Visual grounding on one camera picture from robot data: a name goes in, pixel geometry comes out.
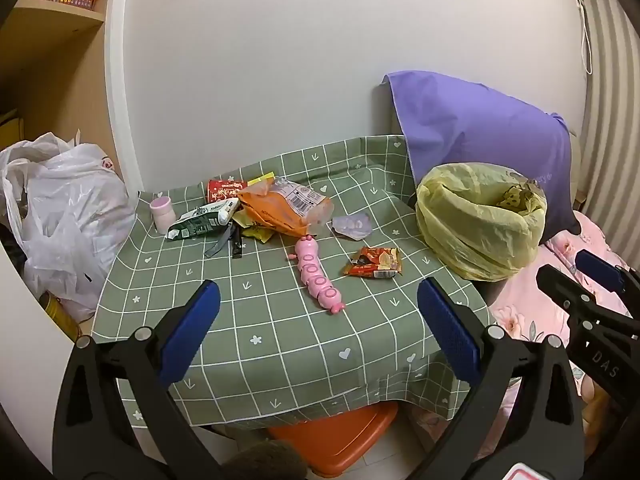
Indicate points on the dark plastic strip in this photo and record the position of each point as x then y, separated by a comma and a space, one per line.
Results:
235, 242

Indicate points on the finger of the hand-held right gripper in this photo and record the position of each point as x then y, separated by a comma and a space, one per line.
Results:
597, 269
565, 285

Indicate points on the purple pillow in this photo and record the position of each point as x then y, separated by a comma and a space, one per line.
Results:
475, 120

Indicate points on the clear plastic wrapper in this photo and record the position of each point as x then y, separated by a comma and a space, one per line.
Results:
352, 226

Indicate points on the pink caterpillar toy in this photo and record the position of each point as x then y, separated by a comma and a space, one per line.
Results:
315, 275

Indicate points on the white plastic bag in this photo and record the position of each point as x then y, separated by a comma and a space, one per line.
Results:
75, 210

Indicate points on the bin with yellow bag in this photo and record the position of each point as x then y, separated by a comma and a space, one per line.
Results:
470, 230

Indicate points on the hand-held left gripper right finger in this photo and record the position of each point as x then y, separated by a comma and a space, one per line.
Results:
447, 330

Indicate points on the person's right hand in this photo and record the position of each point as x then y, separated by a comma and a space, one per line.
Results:
594, 395

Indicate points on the orange plastic stool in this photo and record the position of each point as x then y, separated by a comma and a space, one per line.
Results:
340, 440

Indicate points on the yellow green small packet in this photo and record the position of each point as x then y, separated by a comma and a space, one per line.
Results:
260, 180

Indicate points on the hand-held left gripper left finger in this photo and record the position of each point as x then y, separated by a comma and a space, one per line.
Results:
192, 330

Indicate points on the red snack packet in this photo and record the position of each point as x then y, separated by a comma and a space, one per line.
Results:
372, 262
225, 191

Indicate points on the green and white packet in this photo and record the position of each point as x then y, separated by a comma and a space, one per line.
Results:
200, 220

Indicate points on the pink floral blanket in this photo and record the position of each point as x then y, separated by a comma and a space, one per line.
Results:
530, 310

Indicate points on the dark fuzzy cloth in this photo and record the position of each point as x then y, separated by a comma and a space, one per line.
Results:
265, 462

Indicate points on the orange yellow snack bag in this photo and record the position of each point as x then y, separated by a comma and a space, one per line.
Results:
280, 210

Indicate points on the beige ribbed curtain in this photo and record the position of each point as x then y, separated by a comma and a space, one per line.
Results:
610, 110

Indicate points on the yellow tin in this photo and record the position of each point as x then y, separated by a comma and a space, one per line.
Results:
60, 317

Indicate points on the green checked tablecloth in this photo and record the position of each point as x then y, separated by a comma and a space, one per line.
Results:
275, 320

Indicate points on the wooden shelf unit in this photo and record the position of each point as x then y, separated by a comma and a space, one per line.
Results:
55, 20

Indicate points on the yellow brown crumpled wrapper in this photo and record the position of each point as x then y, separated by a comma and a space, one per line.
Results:
515, 197

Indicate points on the small pink bottle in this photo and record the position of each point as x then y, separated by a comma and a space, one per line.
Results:
162, 215

